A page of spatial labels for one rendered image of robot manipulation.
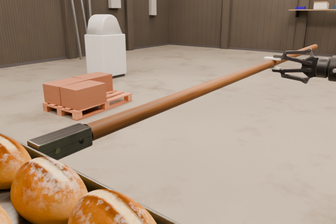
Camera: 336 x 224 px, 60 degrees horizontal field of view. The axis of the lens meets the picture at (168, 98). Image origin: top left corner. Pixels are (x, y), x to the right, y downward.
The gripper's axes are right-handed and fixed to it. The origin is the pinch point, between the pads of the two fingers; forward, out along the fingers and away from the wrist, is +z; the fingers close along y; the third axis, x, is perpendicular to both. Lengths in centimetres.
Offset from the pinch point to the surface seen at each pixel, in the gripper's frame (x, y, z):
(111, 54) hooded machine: 310, 60, 439
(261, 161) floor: 142, 118, 46
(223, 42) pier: 974, 84, 505
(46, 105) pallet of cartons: 98, 105, 348
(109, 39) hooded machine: 308, 27, 439
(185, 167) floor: 87, 118, 98
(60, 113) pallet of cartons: 100, 111, 317
